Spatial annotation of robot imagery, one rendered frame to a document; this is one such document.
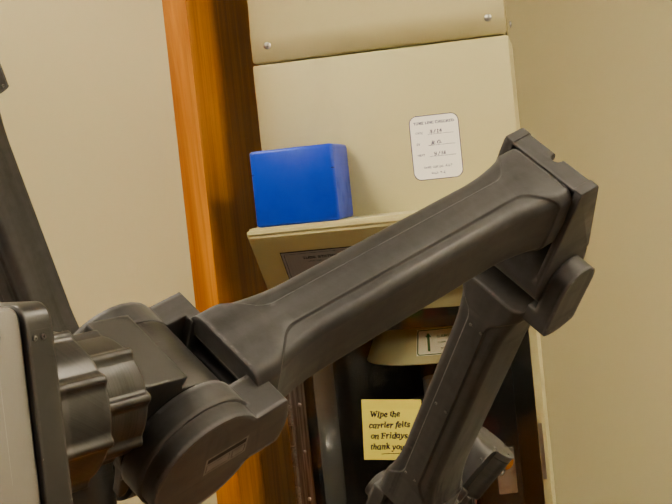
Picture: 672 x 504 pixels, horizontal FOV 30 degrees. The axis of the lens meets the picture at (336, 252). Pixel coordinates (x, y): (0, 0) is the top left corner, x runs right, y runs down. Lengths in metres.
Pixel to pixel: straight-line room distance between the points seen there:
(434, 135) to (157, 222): 0.67
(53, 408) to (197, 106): 0.94
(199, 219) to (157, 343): 0.80
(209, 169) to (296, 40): 0.20
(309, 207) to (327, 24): 0.25
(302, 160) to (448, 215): 0.62
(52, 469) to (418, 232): 0.33
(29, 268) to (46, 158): 0.88
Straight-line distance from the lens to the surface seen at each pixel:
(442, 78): 1.55
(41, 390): 0.61
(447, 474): 1.20
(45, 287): 1.29
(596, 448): 2.02
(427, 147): 1.55
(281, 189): 1.47
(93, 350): 0.66
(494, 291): 1.02
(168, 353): 0.72
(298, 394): 1.59
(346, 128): 1.57
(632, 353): 2.00
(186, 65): 1.52
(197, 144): 1.52
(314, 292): 0.78
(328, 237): 1.46
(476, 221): 0.86
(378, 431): 1.57
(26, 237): 1.28
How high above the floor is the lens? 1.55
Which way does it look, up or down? 3 degrees down
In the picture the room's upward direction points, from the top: 6 degrees counter-clockwise
